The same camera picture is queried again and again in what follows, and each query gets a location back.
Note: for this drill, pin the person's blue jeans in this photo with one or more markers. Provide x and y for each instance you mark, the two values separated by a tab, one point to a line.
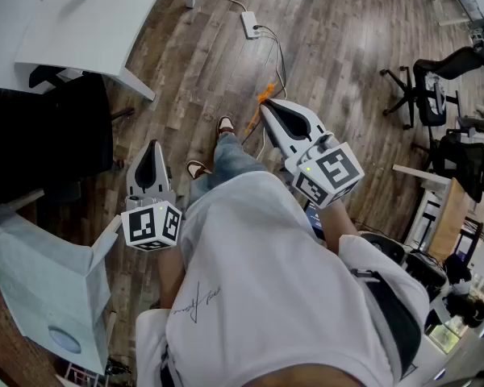
230	155

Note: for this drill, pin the black office chair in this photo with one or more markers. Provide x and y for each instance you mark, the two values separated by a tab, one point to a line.
460	163
451	65
44	135

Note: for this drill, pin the person's right forearm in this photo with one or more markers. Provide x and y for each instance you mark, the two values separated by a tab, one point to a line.
339	224

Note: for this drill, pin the person's white t-shirt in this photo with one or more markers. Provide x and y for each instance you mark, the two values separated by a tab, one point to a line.
266	276

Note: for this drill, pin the brown and white shoe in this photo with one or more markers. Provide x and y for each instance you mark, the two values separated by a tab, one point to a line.
226	125
197	169

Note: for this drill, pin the white shelf frame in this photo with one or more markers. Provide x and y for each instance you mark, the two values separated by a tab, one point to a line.
421	173

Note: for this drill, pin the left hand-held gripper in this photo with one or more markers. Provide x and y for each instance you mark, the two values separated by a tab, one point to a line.
151	226

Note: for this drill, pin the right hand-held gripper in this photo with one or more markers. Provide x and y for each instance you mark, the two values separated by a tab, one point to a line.
330	171

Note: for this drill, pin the orange stick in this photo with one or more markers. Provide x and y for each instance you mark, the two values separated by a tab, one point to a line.
266	93

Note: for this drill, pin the wooden board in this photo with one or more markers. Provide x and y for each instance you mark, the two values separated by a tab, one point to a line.
451	216

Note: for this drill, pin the person's left forearm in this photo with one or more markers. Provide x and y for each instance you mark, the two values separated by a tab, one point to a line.
171	276

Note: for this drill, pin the phone with lit screen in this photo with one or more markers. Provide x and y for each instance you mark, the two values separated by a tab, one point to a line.
315	220

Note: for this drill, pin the white power strip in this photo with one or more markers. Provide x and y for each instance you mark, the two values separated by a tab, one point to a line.
250	24

